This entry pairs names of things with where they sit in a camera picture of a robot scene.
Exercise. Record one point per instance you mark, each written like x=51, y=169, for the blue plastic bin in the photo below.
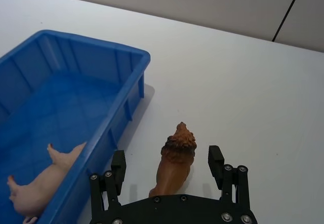
x=63, y=112

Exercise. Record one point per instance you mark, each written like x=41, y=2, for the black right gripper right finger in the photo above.
x=220, y=168

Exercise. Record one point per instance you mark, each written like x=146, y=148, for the brown toy lion figure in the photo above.
x=177, y=163

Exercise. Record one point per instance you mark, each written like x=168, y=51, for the pink toy pig figure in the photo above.
x=40, y=181

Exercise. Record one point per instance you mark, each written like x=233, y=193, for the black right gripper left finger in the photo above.
x=117, y=173

